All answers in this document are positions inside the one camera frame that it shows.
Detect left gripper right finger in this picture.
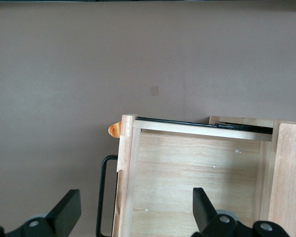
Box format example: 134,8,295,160
191,187,238,237

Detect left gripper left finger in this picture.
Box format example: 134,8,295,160
7,189,82,237

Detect black metal drawer handle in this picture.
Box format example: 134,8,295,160
95,155,119,237

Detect light wooden drawer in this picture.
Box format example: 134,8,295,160
111,114,280,237

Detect wooden drawer cabinet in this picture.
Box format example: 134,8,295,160
209,116,296,237

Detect black metal drawer slide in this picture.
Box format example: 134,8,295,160
136,116,274,135

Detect orange striped toy bread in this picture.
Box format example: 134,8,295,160
108,121,123,139

